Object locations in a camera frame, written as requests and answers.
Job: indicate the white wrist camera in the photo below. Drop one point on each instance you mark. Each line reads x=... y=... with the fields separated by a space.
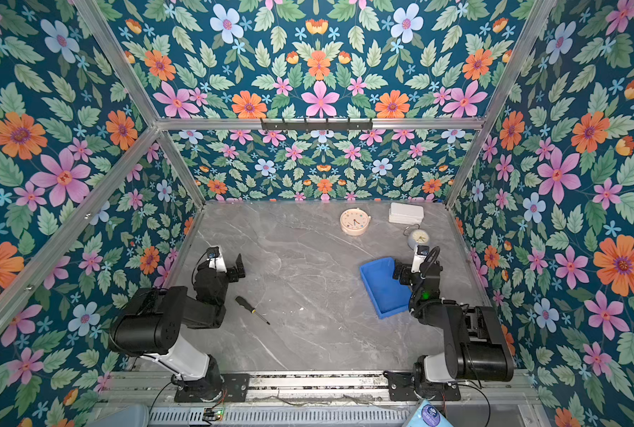
x=420 y=255
x=215 y=259

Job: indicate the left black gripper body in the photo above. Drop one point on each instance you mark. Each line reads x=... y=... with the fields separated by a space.
x=220 y=281

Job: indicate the white plastic box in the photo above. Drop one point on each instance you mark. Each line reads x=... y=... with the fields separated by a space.
x=406 y=214

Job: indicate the white slotted cable duct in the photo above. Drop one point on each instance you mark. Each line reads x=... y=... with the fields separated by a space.
x=282 y=416

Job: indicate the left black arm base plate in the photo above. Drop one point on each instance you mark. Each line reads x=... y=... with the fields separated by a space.
x=228 y=387

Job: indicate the black yellow screwdriver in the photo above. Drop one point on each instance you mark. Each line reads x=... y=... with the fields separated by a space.
x=244 y=303

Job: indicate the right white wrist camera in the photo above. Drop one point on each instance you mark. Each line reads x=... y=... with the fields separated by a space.
x=420 y=255

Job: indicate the blue globe alarm clock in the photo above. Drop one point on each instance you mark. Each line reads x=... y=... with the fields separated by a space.
x=416 y=236

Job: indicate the black hook rail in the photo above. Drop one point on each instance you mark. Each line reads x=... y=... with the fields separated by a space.
x=308 y=125

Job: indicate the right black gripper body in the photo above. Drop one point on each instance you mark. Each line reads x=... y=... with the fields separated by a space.
x=409 y=278

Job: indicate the peach round clock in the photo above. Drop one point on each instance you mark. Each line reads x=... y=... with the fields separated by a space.
x=354 y=222

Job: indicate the blue plastic bin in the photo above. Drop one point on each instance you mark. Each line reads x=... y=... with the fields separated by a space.
x=387 y=295

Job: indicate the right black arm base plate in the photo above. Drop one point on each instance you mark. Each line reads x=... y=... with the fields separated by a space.
x=407 y=386

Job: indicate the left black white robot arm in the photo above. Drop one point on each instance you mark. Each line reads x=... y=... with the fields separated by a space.
x=150 y=327

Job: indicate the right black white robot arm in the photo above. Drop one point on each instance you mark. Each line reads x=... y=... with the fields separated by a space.
x=473 y=346

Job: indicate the blue plastic package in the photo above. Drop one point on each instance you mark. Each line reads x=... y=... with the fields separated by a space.
x=426 y=415

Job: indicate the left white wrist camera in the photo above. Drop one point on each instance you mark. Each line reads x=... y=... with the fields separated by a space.
x=215 y=259

